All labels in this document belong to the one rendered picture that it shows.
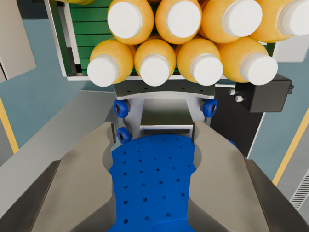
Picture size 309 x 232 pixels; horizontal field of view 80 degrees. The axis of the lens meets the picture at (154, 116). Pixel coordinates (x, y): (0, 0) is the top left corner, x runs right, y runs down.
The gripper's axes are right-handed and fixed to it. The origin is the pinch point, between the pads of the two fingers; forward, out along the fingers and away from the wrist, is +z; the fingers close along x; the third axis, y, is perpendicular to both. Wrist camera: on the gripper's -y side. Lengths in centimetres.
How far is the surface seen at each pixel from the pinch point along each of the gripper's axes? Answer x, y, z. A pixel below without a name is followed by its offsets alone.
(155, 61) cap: 0.0, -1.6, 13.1
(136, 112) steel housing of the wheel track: -5.1, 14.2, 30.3
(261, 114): 75, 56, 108
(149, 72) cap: -0.8, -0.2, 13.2
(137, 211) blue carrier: -3.0, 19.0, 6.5
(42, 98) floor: -90, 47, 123
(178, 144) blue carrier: 4.9, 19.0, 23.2
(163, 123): 1.4, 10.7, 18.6
